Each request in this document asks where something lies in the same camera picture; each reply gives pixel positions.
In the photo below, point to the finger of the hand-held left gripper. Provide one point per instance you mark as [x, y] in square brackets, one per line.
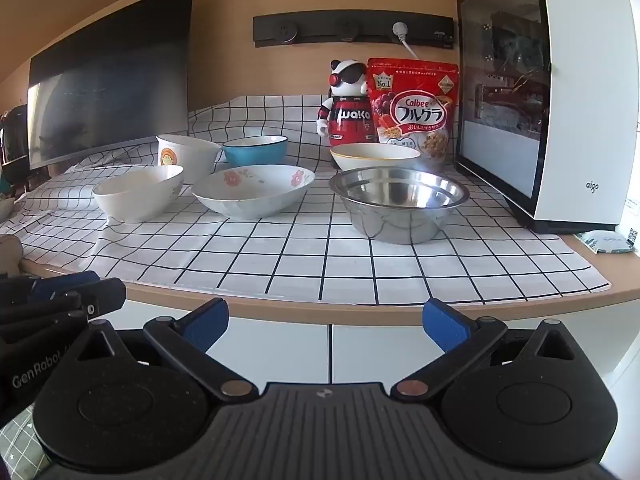
[65, 282]
[100, 297]

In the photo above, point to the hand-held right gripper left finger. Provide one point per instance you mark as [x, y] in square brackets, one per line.
[206, 326]

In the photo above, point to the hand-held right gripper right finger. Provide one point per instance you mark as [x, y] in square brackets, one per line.
[446, 327]

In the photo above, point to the plain white ceramic bowl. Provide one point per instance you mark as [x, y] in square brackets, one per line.
[135, 202]

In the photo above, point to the stainless steel bowl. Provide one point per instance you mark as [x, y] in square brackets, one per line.
[400, 220]

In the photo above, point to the shallow floral white bowl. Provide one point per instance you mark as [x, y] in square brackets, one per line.
[250, 195]

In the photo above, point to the blue enamel bowl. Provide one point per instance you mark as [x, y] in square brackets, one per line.
[255, 155]

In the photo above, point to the cream bowl with thin rim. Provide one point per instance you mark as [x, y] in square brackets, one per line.
[375, 156]

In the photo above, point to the beige leather chair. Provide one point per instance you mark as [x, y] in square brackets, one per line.
[10, 255]

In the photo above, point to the pale green patterned cloth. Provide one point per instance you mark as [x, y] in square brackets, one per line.
[17, 445]

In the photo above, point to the white cabinet front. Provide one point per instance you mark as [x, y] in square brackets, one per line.
[300, 350]

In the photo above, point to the white checked tablecloth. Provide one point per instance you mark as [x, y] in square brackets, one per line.
[300, 260]

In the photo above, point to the dark bulky object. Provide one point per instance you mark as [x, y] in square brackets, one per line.
[12, 150]

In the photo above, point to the pale green wipe packet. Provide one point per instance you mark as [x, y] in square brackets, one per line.
[602, 241]

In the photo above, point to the black flat monitor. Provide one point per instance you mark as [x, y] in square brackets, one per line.
[110, 75]

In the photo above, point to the panda robot toy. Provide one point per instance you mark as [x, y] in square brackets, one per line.
[350, 120]

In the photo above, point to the red cereal bag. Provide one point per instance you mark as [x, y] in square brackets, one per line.
[415, 90]

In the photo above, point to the white computer case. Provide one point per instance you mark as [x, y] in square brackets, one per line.
[580, 110]

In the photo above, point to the black wall power strip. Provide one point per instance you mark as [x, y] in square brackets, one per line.
[320, 27]

